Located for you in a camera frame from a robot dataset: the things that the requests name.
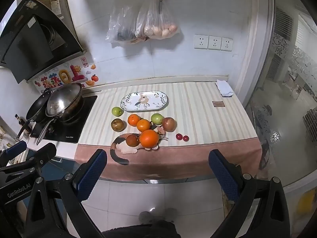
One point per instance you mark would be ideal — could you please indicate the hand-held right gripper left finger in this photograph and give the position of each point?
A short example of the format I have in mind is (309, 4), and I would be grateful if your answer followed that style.
(91, 176)

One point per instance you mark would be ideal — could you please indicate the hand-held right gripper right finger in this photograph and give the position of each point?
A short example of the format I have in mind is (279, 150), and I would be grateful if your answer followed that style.
(223, 176)

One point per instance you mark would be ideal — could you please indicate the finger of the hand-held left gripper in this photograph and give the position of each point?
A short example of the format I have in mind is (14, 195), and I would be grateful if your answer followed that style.
(42, 153)
(14, 148)

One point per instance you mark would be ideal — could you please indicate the small red plum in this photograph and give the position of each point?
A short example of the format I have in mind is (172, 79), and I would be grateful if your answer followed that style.
(185, 138)
(178, 136)

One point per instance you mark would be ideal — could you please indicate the bruised dark orange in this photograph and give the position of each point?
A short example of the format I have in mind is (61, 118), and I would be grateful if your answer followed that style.
(132, 140)

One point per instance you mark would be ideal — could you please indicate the brown apple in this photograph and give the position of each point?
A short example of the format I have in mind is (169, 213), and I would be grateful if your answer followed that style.
(117, 125)

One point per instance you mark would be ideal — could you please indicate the large orange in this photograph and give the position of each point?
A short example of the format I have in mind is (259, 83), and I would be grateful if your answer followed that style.
(149, 138)

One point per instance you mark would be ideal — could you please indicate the green apple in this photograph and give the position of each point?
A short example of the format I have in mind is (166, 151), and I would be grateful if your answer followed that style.
(117, 111)
(156, 118)

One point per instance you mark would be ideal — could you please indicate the small orange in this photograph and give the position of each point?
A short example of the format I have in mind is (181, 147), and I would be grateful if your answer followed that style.
(133, 120)
(143, 125)

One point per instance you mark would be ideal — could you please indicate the red apple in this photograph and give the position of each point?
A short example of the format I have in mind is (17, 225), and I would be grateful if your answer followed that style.
(169, 124)

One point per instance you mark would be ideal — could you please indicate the floral oval plate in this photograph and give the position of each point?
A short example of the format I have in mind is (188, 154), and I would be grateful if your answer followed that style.
(133, 101)

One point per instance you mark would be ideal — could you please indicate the dark sauce bottle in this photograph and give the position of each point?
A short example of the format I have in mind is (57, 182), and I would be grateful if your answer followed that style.
(21, 122)

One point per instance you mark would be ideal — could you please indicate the black induction cooktop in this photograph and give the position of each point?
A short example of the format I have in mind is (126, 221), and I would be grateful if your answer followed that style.
(81, 126)

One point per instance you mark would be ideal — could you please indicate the black frying pan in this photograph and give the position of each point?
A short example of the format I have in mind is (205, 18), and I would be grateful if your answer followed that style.
(37, 105)

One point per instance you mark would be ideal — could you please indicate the steel wok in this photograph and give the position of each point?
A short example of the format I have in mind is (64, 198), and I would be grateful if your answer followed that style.
(74, 111)

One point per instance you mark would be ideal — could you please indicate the steel wok lid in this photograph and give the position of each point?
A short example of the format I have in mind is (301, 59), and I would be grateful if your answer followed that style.
(63, 96)

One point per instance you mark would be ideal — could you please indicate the striped cat print cloth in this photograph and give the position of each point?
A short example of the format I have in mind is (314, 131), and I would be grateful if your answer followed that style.
(198, 119)

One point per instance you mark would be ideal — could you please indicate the brown square coaster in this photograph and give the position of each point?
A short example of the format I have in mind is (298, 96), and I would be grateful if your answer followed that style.
(218, 104)

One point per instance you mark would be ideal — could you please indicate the person's dark clothing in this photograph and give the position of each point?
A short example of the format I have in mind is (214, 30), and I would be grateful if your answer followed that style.
(141, 231)

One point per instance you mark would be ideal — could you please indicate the white folded cloth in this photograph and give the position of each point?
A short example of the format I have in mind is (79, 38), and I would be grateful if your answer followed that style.
(224, 88)

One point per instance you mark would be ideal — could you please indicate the patterned glass sliding door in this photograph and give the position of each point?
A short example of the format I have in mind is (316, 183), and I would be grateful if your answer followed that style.
(284, 91)

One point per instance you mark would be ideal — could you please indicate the black range hood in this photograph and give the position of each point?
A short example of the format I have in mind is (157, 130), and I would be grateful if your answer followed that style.
(37, 34)

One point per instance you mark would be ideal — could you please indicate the clear plastic bag dark contents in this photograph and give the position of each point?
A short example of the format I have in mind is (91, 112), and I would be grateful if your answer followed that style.
(121, 24)

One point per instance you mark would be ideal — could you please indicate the clear plastic bag of eggs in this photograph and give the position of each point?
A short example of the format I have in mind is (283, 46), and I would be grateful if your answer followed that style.
(158, 29)

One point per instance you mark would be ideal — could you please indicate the colourful wall stickers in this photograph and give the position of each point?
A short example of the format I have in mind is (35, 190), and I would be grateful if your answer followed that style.
(64, 75)

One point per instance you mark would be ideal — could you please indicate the white wall outlet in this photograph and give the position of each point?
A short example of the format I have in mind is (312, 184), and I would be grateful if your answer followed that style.
(226, 44)
(214, 43)
(200, 42)

